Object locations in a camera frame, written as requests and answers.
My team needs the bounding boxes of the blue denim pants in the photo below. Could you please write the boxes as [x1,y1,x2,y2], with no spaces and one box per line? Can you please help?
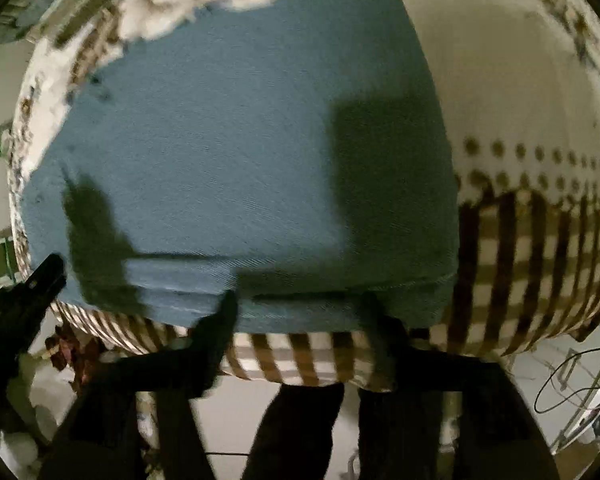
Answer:
[20,0,458,333]

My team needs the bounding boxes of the black cable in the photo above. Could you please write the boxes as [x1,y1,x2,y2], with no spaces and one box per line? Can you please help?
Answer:
[532,339,600,416]

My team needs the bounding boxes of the floral fleece blanket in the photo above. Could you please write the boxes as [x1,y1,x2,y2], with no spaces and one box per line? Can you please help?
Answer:
[8,0,600,390]

